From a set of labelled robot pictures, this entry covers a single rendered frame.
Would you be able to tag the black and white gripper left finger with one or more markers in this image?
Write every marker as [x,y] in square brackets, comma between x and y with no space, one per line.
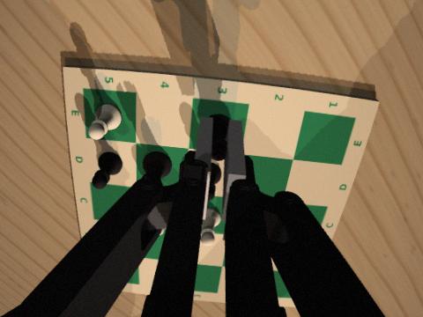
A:
[90,278]

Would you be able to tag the green and cream chessboard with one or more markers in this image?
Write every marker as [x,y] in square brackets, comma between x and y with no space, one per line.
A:
[301,140]

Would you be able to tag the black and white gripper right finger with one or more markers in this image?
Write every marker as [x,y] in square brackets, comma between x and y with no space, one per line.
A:
[319,280]

